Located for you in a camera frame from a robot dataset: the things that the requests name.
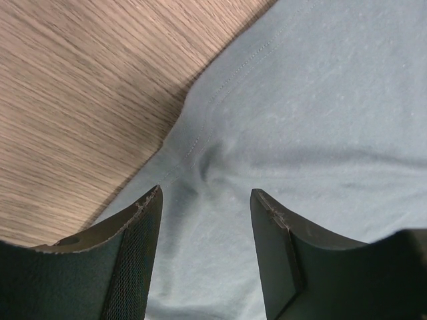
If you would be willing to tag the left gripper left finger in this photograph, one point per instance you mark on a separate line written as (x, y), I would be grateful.
(103, 272)

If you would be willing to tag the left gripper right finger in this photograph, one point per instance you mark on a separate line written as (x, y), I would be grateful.
(309, 272)

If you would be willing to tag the grey-blue t shirt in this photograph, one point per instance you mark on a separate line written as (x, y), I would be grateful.
(322, 104)

